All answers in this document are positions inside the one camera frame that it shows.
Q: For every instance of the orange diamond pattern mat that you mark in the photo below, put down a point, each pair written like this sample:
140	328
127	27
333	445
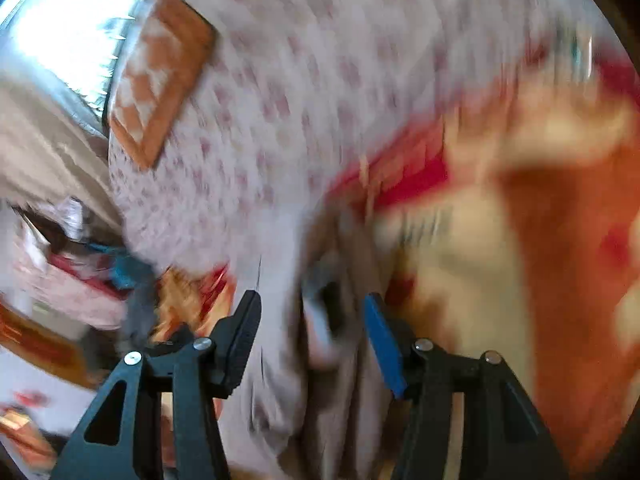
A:
160	75

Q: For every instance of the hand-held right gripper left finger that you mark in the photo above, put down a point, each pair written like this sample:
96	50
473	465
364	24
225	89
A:
244	335

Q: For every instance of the floral bed sheet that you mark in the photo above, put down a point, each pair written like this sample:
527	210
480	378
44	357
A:
325	60

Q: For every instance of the bright window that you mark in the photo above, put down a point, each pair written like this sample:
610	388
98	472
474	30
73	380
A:
60	35

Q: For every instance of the grey cloth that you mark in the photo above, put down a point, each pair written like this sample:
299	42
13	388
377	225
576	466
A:
142	310

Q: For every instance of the red yellow orange blanket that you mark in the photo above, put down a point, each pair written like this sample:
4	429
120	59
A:
550	260

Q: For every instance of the beige knit cardigan striped cuffs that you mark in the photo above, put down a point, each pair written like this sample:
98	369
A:
280	410

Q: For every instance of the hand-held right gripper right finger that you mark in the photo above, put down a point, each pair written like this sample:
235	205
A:
382	345

